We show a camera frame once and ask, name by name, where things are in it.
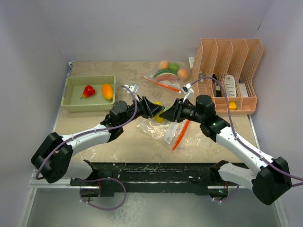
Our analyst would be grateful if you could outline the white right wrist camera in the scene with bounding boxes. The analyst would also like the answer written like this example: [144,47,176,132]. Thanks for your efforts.
[181,83,195,102]

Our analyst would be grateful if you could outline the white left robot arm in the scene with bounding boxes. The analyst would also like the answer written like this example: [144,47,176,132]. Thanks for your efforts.
[31,96,164,183]

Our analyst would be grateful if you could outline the red fake strawberry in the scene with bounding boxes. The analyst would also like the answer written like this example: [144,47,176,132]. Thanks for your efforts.
[81,85,96,98]

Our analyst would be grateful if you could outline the clear zip bag orange seal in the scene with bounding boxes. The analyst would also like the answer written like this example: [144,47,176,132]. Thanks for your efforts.
[136,115,191,151]

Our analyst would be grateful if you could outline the fake peach right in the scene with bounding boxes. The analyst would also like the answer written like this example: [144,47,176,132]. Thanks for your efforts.
[177,68,189,80]

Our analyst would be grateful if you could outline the green fake leafy vegetable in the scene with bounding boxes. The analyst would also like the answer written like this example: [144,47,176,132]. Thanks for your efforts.
[169,62,180,72]

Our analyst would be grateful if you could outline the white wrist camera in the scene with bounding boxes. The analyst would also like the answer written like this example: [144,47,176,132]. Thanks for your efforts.
[128,83,140,95]
[181,83,195,102]

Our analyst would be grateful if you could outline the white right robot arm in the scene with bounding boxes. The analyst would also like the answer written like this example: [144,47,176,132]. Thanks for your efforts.
[160,95,292,205]

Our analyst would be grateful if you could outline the fake peach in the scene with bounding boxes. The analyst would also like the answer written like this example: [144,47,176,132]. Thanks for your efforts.
[158,61,169,70]
[177,68,189,80]

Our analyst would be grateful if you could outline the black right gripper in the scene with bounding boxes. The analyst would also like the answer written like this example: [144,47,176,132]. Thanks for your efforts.
[160,98,204,124]

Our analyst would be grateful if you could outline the orange plastic file organizer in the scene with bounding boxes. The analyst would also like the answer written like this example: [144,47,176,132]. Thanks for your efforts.
[192,39,264,114]

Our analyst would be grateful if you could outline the fake watermelon slice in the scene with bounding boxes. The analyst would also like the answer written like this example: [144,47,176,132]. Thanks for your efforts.
[154,69,178,82]

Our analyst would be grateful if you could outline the black item in organizer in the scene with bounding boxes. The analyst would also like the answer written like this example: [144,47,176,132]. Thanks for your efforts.
[212,81,222,97]

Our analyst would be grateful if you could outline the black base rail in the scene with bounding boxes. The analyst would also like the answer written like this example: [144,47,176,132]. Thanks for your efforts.
[71,162,235,197]

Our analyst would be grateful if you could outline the small white box behind organizer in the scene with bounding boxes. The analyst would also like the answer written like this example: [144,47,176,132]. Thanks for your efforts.
[188,57,195,69]

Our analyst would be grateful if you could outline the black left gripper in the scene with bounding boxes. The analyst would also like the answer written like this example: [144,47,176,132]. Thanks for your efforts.
[120,95,164,127]

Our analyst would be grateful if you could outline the white bottle in organizer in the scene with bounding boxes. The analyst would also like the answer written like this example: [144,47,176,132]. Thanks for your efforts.
[224,75,237,97]

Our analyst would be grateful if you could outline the fake peach left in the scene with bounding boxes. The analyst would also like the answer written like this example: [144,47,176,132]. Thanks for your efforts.
[158,61,169,70]

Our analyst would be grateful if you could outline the white box in organizer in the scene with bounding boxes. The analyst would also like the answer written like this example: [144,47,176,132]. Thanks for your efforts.
[239,80,249,97]

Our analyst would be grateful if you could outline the light green perforated basket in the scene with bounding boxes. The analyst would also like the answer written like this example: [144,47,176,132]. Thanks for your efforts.
[61,75,116,113]

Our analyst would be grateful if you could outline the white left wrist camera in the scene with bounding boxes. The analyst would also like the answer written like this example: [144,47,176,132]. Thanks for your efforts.
[128,83,140,95]

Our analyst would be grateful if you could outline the yellow fake starfruit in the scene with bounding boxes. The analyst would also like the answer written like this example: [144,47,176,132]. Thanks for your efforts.
[152,101,164,123]

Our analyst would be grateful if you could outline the yellow block in organizer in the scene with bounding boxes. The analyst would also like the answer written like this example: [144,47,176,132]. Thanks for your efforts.
[229,102,238,110]

